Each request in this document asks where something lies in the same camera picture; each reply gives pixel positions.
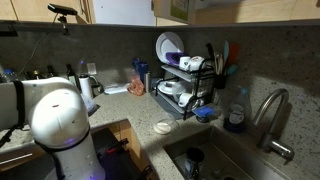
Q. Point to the wooden door with green paper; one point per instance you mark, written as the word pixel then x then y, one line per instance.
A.
pixel 161 10

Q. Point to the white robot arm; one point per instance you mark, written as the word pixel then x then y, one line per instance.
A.
pixel 60 116

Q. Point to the brushed steel kitchen faucet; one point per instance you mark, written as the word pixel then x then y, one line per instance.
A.
pixel 266 140

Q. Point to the grey drip tray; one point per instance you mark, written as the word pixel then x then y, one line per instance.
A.
pixel 163 103

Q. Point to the stainless steel tumbler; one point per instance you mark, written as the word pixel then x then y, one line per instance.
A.
pixel 148 81

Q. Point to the orange plastic bag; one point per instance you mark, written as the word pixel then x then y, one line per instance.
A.
pixel 136 86

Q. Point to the blue water bottle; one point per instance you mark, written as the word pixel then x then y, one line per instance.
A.
pixel 142 71

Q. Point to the purple bowl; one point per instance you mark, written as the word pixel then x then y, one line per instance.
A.
pixel 173 58

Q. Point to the white cup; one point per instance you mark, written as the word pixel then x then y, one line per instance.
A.
pixel 184 61
pixel 196 63

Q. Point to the clear plastic bowl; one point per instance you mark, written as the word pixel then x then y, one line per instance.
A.
pixel 162 128

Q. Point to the black two-tier dish rack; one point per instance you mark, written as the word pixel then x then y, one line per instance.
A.
pixel 200 83

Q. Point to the white flat tray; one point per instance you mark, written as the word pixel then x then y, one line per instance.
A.
pixel 115 89

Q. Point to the blue sponge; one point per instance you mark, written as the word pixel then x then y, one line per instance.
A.
pixel 203 111

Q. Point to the large white plate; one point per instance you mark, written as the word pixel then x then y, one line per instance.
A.
pixel 168 41

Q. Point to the black utensil holder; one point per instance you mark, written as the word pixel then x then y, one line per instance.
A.
pixel 220 82

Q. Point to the white utensils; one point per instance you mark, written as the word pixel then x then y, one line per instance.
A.
pixel 219 65

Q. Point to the black cooking utensil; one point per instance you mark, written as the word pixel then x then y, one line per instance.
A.
pixel 210 50

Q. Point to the black and red clamp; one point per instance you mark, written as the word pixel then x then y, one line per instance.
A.
pixel 116 146

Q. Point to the teal spatula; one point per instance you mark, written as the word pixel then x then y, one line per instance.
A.
pixel 232 69

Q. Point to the light blue spatula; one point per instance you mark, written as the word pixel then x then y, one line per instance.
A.
pixel 226 50

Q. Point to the black speckled mug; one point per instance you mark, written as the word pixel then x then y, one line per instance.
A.
pixel 193 160

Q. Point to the clear dish soap bottle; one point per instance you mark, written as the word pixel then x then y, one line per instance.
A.
pixel 236 116

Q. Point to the red spatula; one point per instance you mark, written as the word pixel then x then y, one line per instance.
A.
pixel 233 53

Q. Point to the green and white paper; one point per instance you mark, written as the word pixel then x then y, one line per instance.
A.
pixel 180 10

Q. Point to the black robot stand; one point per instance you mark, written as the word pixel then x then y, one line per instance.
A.
pixel 116 166

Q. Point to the dark glass wine bottle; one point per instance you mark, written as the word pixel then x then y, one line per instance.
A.
pixel 71 80

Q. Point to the stainless steel sink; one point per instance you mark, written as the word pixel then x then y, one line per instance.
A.
pixel 240 160

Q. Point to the small dark bottle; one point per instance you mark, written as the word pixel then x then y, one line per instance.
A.
pixel 50 71

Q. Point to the bottle with blue cap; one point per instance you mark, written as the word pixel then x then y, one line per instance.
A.
pixel 9 75

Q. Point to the white wall outlet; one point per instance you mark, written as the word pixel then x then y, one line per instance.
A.
pixel 91 68

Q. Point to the black camera on mount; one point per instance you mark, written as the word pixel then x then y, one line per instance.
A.
pixel 61 9

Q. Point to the wooden wall cabinet body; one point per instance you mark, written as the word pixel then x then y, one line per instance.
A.
pixel 266 11

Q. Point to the wooden wall cabinet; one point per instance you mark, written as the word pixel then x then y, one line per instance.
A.
pixel 30 10

